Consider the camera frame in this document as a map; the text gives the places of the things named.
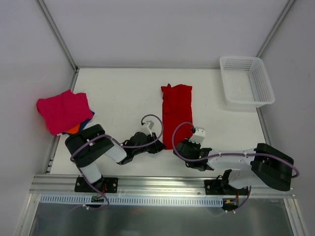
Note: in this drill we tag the folded pink t shirt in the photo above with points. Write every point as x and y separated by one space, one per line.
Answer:
64 111

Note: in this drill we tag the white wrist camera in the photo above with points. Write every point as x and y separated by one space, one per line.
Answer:
146 127
198 136

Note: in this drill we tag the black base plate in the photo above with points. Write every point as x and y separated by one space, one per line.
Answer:
220 187
105 184

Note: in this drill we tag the right aluminium frame post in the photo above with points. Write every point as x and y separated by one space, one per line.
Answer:
288 7

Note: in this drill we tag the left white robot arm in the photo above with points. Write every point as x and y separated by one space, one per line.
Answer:
90 144

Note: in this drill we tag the aluminium frame post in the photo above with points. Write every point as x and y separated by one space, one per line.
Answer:
54 28
288 7

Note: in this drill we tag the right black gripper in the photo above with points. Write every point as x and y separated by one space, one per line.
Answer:
183 148

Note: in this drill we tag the white plastic basket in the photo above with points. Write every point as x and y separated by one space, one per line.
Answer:
245 82

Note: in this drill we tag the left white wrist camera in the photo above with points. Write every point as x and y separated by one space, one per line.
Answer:
146 127

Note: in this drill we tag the red t shirt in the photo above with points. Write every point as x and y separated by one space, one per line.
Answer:
176 109

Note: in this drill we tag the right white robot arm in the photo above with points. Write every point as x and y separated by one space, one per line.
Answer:
256 167

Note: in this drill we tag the left aluminium frame post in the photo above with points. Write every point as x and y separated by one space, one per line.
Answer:
54 28

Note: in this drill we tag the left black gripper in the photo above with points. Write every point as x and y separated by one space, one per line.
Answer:
152 146

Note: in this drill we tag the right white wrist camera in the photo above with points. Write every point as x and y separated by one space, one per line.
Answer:
198 136

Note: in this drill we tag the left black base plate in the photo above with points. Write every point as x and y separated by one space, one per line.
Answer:
105 184

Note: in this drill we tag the white slotted cable duct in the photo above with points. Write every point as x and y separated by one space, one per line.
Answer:
132 200

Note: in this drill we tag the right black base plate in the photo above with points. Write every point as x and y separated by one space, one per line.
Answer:
220 187

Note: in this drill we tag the aluminium mounting rail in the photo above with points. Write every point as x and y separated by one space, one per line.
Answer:
127 185

